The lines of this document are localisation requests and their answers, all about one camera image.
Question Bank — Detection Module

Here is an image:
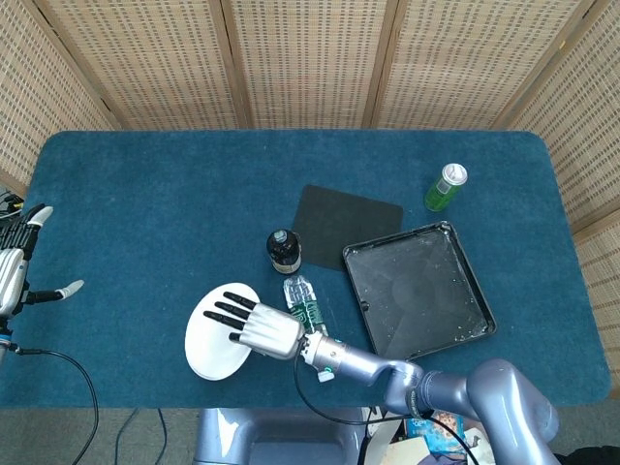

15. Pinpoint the blue table cloth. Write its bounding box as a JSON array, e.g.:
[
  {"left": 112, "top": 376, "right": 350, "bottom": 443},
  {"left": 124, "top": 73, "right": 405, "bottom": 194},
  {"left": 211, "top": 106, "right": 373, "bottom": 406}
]
[{"left": 0, "top": 129, "right": 612, "bottom": 411}]

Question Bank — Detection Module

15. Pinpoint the black floor cable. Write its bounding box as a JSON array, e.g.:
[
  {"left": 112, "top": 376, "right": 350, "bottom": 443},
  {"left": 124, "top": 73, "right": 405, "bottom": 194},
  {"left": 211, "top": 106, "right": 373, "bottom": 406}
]
[
  {"left": 157, "top": 408, "right": 170, "bottom": 465},
  {"left": 114, "top": 408, "right": 141, "bottom": 465}
]

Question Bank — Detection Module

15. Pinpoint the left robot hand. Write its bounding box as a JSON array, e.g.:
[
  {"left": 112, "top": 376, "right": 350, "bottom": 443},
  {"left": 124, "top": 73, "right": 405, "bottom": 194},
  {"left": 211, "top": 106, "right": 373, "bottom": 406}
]
[{"left": 0, "top": 202, "right": 85, "bottom": 319}]

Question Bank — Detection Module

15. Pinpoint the black rectangular mat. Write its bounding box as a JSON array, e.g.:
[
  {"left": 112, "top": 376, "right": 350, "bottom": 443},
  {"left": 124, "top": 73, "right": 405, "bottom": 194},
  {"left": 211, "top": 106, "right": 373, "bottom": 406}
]
[{"left": 291, "top": 184, "right": 405, "bottom": 272}]

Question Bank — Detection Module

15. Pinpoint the white round paper plate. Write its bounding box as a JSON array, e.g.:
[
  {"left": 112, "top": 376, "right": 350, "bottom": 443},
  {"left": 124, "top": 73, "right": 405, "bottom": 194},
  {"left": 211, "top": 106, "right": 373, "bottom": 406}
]
[{"left": 185, "top": 282, "right": 261, "bottom": 382}]

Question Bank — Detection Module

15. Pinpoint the green drink can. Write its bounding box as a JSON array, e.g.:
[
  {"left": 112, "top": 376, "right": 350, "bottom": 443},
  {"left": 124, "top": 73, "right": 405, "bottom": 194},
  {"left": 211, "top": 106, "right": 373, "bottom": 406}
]
[{"left": 424, "top": 163, "right": 469, "bottom": 212}]

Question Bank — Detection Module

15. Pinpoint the blue snack package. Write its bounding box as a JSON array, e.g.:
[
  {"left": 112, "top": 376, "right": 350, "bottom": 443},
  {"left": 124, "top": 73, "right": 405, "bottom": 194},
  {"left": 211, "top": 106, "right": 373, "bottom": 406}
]
[{"left": 406, "top": 410, "right": 469, "bottom": 456}]

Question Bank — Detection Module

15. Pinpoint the woven wooden folding screen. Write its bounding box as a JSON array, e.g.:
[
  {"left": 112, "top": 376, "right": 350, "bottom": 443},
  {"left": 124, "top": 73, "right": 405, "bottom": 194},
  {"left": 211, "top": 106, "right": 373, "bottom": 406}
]
[{"left": 0, "top": 0, "right": 620, "bottom": 370}]

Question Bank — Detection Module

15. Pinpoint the grey-blue robot torso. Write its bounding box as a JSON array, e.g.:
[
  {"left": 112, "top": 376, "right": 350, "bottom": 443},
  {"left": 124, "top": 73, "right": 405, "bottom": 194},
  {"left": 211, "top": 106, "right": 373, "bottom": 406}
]
[{"left": 193, "top": 407, "right": 370, "bottom": 465}]

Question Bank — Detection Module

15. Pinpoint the brown tea bottle black cap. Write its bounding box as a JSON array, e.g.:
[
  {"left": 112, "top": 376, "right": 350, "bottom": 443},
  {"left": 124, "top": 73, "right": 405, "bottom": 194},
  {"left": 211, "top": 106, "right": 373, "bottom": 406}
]
[{"left": 265, "top": 229, "right": 303, "bottom": 276}]

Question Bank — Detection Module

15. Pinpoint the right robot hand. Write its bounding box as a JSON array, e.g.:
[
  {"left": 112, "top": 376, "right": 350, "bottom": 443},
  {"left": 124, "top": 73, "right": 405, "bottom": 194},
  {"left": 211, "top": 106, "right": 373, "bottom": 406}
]
[{"left": 202, "top": 291, "right": 306, "bottom": 361}]

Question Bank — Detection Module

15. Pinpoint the white paper sheet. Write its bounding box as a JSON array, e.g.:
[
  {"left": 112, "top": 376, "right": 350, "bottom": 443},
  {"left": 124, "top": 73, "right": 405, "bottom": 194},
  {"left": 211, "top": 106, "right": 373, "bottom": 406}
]
[{"left": 365, "top": 419, "right": 440, "bottom": 465}]

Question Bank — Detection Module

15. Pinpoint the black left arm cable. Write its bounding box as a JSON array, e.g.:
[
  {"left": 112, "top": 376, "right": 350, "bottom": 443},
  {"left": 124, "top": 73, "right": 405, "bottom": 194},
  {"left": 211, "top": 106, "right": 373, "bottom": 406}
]
[{"left": 8, "top": 345, "right": 101, "bottom": 465}]

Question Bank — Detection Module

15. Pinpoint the black square tray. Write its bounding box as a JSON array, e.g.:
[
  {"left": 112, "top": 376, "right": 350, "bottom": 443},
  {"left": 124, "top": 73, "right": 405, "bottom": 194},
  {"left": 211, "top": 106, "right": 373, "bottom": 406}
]
[{"left": 342, "top": 220, "right": 498, "bottom": 361}]

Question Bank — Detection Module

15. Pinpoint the clear water bottle green label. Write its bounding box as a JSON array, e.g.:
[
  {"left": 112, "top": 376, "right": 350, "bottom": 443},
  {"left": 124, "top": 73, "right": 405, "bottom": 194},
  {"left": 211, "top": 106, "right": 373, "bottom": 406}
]
[{"left": 283, "top": 274, "right": 336, "bottom": 385}]

